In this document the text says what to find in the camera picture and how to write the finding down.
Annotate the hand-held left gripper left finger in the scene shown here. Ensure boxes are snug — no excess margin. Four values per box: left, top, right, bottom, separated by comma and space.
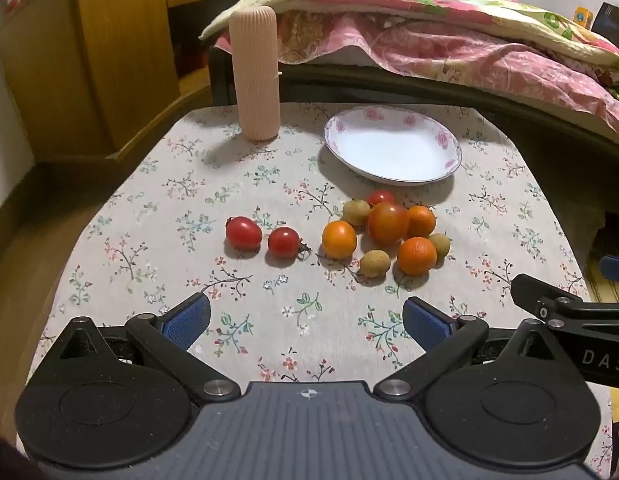
56, 291, 241, 404

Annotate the white floral plate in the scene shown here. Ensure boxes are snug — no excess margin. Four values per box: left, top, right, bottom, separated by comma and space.
323, 106, 463, 187

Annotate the pink ribbed cylinder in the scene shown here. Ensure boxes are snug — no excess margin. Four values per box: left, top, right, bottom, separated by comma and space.
229, 5, 281, 142

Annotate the dark orange mandarin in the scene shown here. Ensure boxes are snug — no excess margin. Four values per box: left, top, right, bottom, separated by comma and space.
397, 236, 438, 277

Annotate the brown longan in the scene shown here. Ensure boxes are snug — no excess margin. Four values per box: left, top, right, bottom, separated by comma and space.
342, 199, 373, 226
359, 250, 391, 279
428, 232, 451, 261

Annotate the floral tablecloth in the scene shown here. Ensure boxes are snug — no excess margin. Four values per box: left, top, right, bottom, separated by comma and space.
14, 102, 615, 476

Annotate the pink floral bed sheet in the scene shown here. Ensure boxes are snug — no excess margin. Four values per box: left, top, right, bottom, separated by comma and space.
214, 10, 619, 152

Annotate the black box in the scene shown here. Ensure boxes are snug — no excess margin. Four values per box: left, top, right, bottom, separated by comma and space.
592, 2, 619, 57

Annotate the wooden cabinet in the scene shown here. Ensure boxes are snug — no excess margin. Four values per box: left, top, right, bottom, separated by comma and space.
0, 0, 268, 162

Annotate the large orange-red tomato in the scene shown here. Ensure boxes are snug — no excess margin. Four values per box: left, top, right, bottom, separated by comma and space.
367, 201, 410, 246

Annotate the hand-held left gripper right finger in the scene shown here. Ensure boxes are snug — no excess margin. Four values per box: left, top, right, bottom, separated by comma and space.
373, 296, 581, 402

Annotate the light orange mandarin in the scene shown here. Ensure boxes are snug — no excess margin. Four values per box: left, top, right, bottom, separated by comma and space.
322, 220, 358, 260

